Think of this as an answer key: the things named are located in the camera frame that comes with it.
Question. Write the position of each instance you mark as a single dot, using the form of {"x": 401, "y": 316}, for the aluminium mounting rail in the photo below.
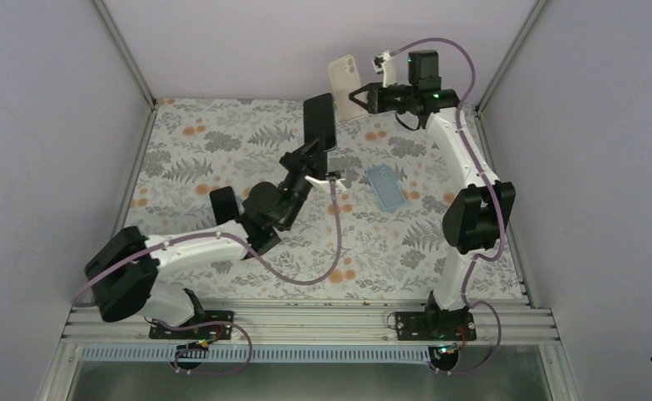
{"x": 346, "y": 321}

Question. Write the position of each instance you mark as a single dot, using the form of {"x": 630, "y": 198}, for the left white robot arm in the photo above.
{"x": 123, "y": 279}

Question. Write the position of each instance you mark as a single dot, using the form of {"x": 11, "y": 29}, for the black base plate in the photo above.
{"x": 212, "y": 325}
{"x": 435, "y": 326}

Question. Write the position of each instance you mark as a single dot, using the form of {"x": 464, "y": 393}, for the light blue phone case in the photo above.
{"x": 386, "y": 187}

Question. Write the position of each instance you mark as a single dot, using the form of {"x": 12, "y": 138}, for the black phone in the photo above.
{"x": 224, "y": 204}

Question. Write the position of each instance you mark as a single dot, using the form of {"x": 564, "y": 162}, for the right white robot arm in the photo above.
{"x": 475, "y": 223}

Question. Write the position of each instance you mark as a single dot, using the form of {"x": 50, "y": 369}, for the floral patterned mat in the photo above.
{"x": 349, "y": 249}

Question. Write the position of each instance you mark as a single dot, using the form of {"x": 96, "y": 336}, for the cream phone case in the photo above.
{"x": 344, "y": 78}

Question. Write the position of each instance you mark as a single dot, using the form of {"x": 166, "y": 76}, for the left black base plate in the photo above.
{"x": 212, "y": 325}

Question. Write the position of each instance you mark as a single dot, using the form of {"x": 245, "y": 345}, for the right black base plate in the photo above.
{"x": 435, "y": 326}

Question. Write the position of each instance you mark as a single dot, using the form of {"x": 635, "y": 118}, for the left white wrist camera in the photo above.
{"x": 332, "y": 182}

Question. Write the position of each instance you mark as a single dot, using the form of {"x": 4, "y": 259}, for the white slotted cable duct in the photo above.
{"x": 258, "y": 354}

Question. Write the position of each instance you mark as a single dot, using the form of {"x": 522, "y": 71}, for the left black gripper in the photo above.
{"x": 300, "y": 160}

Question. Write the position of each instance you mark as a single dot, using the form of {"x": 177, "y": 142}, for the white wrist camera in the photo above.
{"x": 332, "y": 182}
{"x": 384, "y": 66}

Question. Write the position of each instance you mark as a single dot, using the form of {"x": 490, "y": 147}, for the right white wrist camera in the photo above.
{"x": 384, "y": 66}

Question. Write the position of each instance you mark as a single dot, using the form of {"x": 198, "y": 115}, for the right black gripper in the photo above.
{"x": 375, "y": 104}

